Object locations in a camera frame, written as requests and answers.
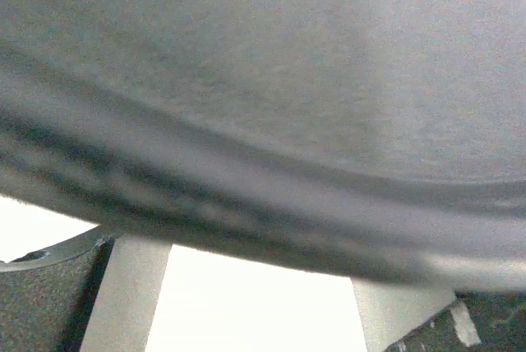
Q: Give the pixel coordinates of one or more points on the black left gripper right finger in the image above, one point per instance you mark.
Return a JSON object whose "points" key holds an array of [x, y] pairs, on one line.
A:
{"points": [[406, 318]]}

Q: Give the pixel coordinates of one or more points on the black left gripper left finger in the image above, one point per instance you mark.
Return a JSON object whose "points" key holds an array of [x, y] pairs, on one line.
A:
{"points": [[97, 291]]}

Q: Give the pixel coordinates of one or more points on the dark navy tall bin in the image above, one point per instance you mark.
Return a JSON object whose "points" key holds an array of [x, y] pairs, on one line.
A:
{"points": [[382, 139]]}

